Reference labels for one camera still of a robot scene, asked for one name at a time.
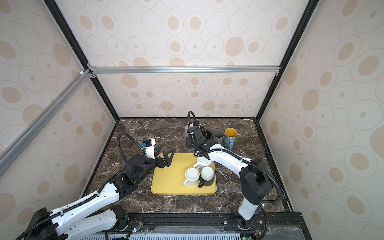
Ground aluminium rail left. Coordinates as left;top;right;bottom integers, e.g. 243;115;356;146
1;69;91;175

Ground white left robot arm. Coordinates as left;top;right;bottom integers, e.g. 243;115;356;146
17;149;175;240

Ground tall grey mug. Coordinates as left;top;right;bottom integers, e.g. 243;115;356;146
212;129;225;145

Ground white ribbed-bottom mug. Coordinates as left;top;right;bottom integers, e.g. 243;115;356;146
193;157;213;171

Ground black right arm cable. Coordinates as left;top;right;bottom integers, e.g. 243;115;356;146
186;110;283;205

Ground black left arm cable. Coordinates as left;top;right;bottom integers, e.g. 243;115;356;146
14;132;148;240

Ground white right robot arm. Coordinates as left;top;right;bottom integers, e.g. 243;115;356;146
186;125;282;223

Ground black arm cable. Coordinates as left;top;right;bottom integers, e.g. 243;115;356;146
186;110;283;205
14;132;148;240

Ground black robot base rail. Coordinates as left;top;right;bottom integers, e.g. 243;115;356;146
121;212;311;240

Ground small grey mug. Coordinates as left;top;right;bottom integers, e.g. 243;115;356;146
184;124;194;139

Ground blue butterfly mug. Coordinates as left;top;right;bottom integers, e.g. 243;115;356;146
223;128;238;151

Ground black corner frame post left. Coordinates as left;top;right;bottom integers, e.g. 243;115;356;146
43;0;120;123

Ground black corner frame post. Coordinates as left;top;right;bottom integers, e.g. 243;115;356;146
43;0;120;123
256;0;320;123

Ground yellow plastic tray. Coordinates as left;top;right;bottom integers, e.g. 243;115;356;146
151;153;217;195

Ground aluminium rail back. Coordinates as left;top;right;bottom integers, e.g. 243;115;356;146
90;66;280;74

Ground black mug white bottom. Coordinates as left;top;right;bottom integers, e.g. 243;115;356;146
198;166;215;188

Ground aluminium rail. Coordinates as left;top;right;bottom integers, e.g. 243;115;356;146
90;66;280;74
1;69;91;175

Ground black corner frame post right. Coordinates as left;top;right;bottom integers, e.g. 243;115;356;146
256;0;320;123

